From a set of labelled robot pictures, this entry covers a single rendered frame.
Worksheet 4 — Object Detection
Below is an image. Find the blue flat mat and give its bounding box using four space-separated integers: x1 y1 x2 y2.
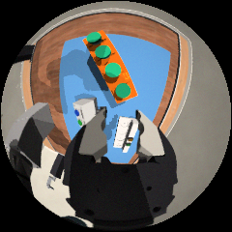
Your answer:
59 34 171 163

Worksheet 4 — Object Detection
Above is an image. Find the green round cap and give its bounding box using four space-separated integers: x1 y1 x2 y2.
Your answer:
95 45 111 59
115 83 131 98
86 32 102 44
105 63 121 77

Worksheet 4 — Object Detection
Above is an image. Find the orange test tube rack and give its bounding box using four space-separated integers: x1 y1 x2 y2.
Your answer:
82 30 137 103

